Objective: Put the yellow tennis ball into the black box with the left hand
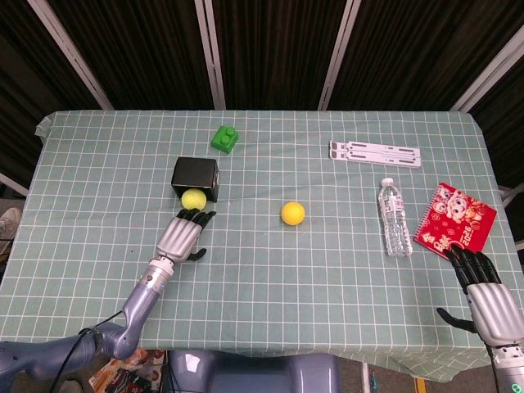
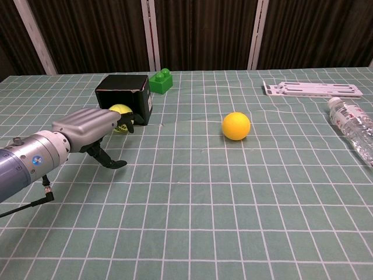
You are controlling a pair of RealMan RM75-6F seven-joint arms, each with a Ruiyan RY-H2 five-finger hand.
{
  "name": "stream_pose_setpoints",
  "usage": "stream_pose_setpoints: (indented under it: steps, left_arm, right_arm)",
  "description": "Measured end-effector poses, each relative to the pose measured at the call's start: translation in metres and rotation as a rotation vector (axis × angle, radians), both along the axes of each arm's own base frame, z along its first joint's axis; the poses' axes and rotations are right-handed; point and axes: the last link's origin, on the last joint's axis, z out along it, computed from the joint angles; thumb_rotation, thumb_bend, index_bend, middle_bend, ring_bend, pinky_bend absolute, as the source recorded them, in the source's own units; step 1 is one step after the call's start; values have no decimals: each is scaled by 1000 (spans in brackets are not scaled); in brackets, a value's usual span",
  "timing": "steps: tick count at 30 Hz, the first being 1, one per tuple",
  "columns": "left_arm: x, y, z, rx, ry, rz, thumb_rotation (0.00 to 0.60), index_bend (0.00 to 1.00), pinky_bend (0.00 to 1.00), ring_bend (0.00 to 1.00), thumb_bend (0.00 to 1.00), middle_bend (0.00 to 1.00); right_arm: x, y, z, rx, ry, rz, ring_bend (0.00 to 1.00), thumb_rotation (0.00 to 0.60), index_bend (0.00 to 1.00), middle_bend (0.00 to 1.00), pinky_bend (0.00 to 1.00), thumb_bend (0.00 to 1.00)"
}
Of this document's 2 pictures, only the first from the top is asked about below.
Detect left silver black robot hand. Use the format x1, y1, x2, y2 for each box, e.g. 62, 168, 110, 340
155, 208, 217, 264

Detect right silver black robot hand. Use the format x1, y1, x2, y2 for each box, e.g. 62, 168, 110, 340
436, 244, 524, 349

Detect yellow-green tennis ball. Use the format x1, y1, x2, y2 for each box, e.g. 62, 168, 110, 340
181, 188, 207, 209

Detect black open box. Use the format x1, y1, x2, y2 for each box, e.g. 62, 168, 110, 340
170, 156, 221, 204

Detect orange-yellow smooth ball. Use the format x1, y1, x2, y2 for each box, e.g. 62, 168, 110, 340
280, 201, 306, 226

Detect green checkered tablecloth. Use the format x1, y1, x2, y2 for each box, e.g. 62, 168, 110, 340
0, 109, 524, 380

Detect red spiral desk calendar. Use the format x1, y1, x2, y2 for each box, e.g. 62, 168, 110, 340
413, 183, 498, 263

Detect green toy building brick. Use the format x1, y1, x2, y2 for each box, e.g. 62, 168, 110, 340
210, 125, 240, 155

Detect clear plastic water bottle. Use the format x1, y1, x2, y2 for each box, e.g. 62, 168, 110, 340
377, 177, 413, 258

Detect colourful printed bag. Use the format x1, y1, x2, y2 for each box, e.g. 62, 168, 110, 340
88, 347, 166, 393

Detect blue-grey robot torso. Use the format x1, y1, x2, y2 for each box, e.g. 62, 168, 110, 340
167, 350, 341, 393

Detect grey sneaker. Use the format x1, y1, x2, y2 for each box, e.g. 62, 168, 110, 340
0, 208, 22, 249

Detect white folding laptop stand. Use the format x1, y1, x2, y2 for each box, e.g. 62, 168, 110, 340
328, 139, 422, 169

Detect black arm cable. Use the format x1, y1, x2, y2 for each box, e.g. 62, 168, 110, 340
47, 309, 124, 393

